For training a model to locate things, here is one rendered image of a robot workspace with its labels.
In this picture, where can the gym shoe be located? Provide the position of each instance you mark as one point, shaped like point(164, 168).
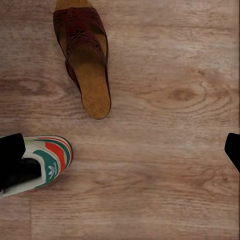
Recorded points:
point(45, 157)

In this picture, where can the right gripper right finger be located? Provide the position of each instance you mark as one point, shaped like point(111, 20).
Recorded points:
point(232, 148)

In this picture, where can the sandal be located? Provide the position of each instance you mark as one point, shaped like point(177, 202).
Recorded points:
point(83, 41)

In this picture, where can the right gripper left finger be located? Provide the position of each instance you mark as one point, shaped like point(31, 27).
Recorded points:
point(12, 148)

